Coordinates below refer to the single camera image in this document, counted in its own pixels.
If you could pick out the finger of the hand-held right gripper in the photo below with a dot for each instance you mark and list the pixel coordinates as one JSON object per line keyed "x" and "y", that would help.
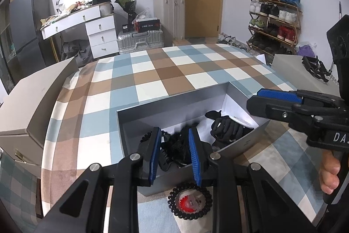
{"x": 280, "y": 96}
{"x": 267, "y": 108}

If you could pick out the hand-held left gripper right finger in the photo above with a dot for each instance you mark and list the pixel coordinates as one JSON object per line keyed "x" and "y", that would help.
{"x": 196, "y": 162}

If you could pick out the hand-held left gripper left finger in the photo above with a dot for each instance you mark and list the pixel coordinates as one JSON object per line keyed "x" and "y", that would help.
{"x": 154, "y": 156}

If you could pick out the grey storage box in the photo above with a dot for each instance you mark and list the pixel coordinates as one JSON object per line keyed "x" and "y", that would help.
{"x": 174, "y": 104}

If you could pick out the person's right hand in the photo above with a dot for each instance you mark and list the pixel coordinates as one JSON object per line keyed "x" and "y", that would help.
{"x": 330, "y": 173}

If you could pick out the red clear plastic trinket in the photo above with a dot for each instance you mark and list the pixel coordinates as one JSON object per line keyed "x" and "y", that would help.
{"x": 188, "y": 204}

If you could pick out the shoe rack with shoes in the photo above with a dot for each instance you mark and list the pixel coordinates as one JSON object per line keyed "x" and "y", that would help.
{"x": 285, "y": 32}

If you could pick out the brown blue checkered blanket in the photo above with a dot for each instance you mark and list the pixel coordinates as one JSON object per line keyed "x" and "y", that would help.
{"x": 152, "y": 85}

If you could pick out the grey sandals heap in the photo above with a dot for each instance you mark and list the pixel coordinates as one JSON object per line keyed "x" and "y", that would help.
{"x": 231, "y": 40}

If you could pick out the silver hard suitcase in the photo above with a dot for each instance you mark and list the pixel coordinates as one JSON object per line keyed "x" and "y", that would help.
{"x": 139, "y": 42}

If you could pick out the white drawer desk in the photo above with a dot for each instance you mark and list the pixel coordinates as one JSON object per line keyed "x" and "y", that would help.
{"x": 102, "y": 39}

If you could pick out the grey clothes heap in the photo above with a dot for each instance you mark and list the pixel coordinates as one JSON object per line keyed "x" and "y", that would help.
{"x": 76, "y": 52}

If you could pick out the small black box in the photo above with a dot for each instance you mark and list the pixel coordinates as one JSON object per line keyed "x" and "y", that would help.
{"x": 127, "y": 28}

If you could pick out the black red flat box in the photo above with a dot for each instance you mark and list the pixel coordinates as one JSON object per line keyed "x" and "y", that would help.
{"x": 147, "y": 25}

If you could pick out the beige cabinet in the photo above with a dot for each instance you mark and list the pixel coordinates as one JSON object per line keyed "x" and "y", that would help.
{"x": 32, "y": 102}

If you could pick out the white hard suitcase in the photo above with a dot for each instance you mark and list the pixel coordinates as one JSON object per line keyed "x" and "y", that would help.
{"x": 169, "y": 17}

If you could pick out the green plaid cloth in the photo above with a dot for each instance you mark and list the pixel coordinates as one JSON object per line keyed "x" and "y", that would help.
{"x": 16, "y": 189}

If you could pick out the dark wrapped bouquet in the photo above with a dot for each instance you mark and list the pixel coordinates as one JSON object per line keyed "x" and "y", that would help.
{"x": 126, "y": 5}

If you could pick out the white ribbed container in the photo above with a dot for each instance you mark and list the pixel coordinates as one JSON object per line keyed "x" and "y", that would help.
{"x": 106, "y": 9}

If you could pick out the pile of desk clutter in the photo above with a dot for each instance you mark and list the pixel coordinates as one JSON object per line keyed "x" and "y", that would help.
{"x": 68, "y": 10}

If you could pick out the dark grey fridge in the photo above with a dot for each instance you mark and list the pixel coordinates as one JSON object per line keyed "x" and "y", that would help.
{"x": 27, "y": 25}

